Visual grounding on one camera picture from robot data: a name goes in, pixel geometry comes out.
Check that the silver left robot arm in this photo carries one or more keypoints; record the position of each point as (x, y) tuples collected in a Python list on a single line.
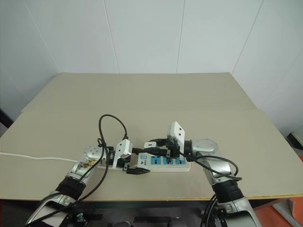
[(75, 170)]

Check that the grey pad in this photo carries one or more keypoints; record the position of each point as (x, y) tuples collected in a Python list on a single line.
[(290, 209)]

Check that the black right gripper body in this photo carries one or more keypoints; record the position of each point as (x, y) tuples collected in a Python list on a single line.
[(171, 149)]

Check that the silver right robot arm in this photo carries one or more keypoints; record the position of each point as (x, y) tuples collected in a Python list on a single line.
[(210, 146)]

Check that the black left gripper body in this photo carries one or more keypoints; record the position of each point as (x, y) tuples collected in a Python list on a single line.
[(125, 163)]

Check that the white power strip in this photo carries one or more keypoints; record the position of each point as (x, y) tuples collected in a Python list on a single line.
[(181, 168)]

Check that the black frame under table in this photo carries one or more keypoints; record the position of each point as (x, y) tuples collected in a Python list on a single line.
[(146, 212)]

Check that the dark object beside table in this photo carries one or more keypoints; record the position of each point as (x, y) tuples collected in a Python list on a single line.
[(4, 123)]

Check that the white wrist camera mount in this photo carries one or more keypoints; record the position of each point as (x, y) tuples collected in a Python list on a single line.
[(123, 147), (177, 132)]

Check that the small teal connector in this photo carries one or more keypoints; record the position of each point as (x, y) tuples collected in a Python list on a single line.
[(79, 216)]

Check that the white charger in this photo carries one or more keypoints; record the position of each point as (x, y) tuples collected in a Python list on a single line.
[(149, 144)]

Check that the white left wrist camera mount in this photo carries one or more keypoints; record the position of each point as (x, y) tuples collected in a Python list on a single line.
[(123, 147)]

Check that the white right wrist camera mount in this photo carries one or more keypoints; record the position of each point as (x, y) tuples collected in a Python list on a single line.
[(177, 132)]

